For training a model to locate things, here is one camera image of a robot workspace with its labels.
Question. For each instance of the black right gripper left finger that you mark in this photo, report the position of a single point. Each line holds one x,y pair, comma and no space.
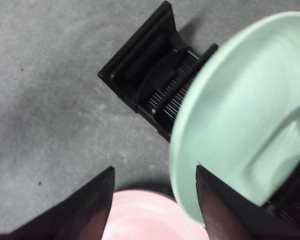
72,217

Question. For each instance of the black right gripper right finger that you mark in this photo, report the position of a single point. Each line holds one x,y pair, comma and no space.
235,220

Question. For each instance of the pink plate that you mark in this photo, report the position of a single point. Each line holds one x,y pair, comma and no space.
150,217

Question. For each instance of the green plate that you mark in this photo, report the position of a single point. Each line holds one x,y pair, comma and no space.
227,112

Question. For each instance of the black plastic dish rack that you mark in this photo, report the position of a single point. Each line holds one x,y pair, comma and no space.
140,62

